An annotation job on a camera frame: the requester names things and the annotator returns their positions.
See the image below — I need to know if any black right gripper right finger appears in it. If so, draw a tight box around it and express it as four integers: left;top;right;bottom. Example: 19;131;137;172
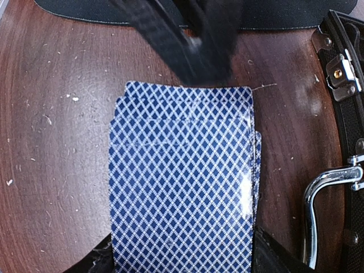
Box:
252;226;315;273

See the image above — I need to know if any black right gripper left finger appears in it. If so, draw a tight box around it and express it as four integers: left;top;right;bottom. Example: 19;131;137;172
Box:
64;234;115;273

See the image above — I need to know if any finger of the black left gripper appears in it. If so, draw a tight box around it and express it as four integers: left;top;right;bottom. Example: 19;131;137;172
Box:
111;1;199;85
173;1;243;86

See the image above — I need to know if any grey card deck box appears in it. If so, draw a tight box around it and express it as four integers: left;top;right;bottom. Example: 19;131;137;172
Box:
109;81;261;272

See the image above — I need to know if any black poker chip case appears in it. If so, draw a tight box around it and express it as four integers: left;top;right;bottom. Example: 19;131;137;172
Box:
302;10;363;272

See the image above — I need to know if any round black poker mat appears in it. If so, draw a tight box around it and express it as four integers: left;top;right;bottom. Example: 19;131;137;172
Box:
35;0;358;31

